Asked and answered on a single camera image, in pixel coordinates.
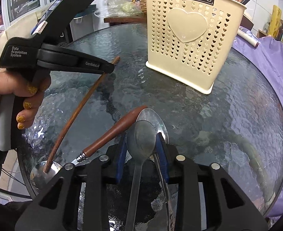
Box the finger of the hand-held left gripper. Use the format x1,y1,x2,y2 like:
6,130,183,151
74,56,115,74

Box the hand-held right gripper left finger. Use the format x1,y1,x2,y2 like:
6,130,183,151
21,131,128,231

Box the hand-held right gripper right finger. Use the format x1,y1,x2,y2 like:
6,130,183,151
155,132,268,231

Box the metal spoon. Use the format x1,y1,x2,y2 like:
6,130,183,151
30,161,63,193
136,108,177,231
124,120,157,231

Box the brown handled table knife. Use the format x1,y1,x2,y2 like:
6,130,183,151
70,105,148,167

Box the cream perforated utensil holder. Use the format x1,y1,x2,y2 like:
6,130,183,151
145,0,247,95

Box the grey water dispenser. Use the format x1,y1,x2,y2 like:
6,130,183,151
69,17,95,42

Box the aluminium sliding window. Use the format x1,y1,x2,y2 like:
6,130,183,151
0,0,50,27

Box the dark wooden counter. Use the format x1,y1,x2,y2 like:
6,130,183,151
104,16,148,27

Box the round glass table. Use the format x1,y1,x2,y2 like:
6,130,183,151
17,23,283,231

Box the clear plastic bag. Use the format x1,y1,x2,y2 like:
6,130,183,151
93,0,142,17

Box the yellow green cup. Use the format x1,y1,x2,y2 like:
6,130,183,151
121,2,140,13

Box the purple floral cloth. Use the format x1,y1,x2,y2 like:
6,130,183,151
233,28,283,222

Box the yellow wrap roll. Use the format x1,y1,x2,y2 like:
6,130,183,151
270,5,283,38

